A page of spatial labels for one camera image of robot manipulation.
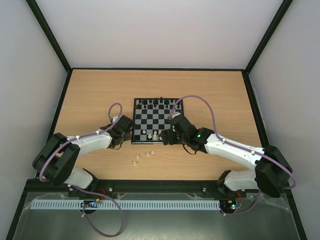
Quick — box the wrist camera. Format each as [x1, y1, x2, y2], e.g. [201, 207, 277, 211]
[111, 116, 118, 123]
[168, 112, 181, 120]

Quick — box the grey slotted cable duct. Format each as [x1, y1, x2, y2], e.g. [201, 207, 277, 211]
[30, 199, 221, 211]

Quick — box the black and silver chessboard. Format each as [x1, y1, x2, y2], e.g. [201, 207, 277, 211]
[131, 97, 184, 145]

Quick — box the black aluminium frame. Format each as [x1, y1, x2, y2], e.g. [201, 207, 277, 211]
[6, 0, 307, 240]

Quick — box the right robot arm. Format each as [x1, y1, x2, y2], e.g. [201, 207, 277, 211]
[160, 113, 293, 198]

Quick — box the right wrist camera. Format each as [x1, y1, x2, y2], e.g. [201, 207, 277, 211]
[168, 112, 181, 120]

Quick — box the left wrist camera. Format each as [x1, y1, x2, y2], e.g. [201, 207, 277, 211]
[111, 116, 118, 123]

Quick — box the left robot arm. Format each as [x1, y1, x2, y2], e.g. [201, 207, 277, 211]
[32, 115, 134, 189]

